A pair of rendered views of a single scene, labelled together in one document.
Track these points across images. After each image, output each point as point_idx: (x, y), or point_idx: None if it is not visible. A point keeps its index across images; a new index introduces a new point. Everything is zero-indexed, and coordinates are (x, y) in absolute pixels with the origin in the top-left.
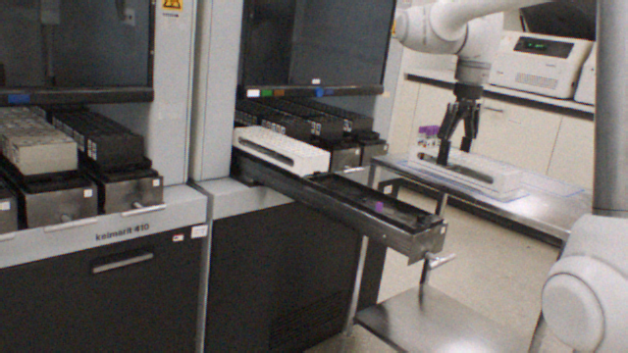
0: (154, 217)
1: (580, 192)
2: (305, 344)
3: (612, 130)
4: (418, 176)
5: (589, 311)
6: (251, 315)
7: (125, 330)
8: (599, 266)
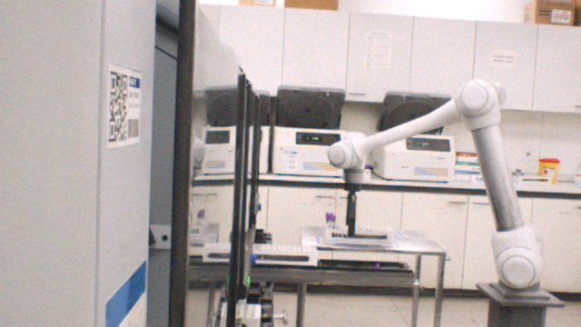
0: None
1: (400, 232)
2: None
3: (503, 196)
4: (345, 248)
5: (528, 266)
6: None
7: None
8: (522, 249)
